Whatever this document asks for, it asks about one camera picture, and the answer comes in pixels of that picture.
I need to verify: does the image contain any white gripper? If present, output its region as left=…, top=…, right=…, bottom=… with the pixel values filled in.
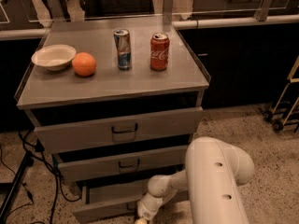
left=135, top=190, right=177, bottom=224

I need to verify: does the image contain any grey bottom drawer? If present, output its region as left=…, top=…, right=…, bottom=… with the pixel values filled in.
left=72, top=175, right=190, bottom=224

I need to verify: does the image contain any grey drawer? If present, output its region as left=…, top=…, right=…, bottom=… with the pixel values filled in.
left=58, top=146, right=187, bottom=182
left=72, top=175, right=190, bottom=224
left=36, top=106, right=202, bottom=153

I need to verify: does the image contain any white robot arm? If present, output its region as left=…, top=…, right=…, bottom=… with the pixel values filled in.
left=135, top=137, right=254, bottom=224

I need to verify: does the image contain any grey middle drawer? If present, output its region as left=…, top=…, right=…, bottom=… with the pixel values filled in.
left=58, top=146, right=187, bottom=182

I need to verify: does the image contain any grey top drawer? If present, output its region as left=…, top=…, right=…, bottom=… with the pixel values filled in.
left=36, top=106, right=202, bottom=153

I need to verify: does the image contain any grey drawer cabinet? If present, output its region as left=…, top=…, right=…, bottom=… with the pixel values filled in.
left=14, top=15, right=211, bottom=198

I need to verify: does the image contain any black tripod leg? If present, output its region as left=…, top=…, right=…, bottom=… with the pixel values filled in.
left=0, top=151, right=33, bottom=224

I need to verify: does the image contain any orange fruit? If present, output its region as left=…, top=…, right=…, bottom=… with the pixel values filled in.
left=72, top=52, right=96, bottom=77

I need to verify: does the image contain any yellow wheeled cart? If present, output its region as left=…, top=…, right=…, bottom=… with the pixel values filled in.
left=259, top=56, right=299, bottom=132

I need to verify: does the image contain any red cola can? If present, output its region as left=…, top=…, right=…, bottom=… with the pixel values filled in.
left=150, top=33, right=170, bottom=71

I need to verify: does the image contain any white bowl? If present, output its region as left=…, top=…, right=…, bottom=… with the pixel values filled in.
left=31, top=45, right=77, bottom=71

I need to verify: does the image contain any blue silver drink can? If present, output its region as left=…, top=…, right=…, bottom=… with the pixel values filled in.
left=113, top=29, right=131, bottom=71

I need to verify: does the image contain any black floor cable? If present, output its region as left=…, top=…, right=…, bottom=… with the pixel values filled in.
left=0, top=129, right=82, bottom=224

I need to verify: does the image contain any white counter rail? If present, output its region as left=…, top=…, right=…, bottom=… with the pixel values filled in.
left=0, top=15, right=299, bottom=41

